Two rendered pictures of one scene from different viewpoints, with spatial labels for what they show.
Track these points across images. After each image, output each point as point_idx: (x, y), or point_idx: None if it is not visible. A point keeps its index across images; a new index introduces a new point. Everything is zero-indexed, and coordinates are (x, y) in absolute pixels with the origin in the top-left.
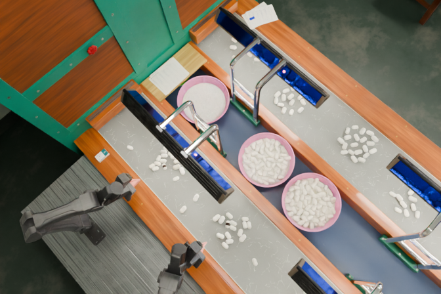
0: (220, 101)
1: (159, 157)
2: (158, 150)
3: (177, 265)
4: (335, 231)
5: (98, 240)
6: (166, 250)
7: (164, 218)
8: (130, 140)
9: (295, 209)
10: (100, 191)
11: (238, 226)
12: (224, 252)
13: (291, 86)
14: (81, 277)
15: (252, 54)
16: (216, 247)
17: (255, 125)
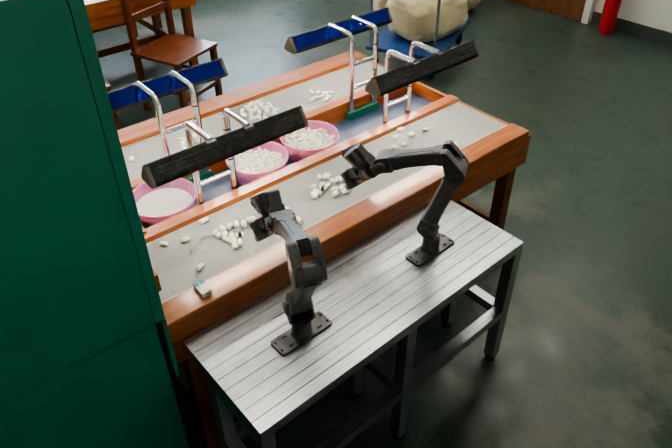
0: (169, 191)
1: (225, 237)
2: (214, 241)
3: (367, 151)
4: (339, 140)
5: (325, 318)
6: (345, 254)
7: (308, 231)
8: (188, 268)
9: (315, 148)
10: (271, 209)
11: (326, 183)
12: (353, 193)
13: (197, 84)
14: (376, 339)
15: (147, 101)
16: (346, 198)
17: (211, 173)
